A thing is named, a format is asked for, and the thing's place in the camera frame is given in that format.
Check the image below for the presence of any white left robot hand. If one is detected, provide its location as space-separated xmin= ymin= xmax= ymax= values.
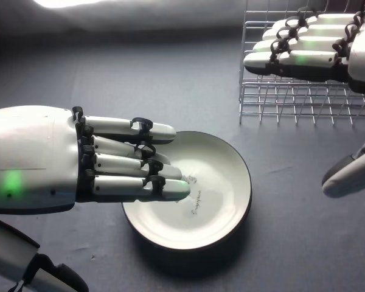
xmin=0 ymin=105 xmax=192 ymax=292

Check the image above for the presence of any white backdrop sheet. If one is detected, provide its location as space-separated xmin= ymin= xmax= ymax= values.
xmin=0 ymin=0 xmax=247 ymax=33

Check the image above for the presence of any silver wire dish rack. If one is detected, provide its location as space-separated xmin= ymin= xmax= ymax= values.
xmin=239 ymin=0 xmax=365 ymax=126

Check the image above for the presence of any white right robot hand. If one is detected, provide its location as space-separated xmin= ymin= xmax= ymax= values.
xmin=243 ymin=0 xmax=365 ymax=199

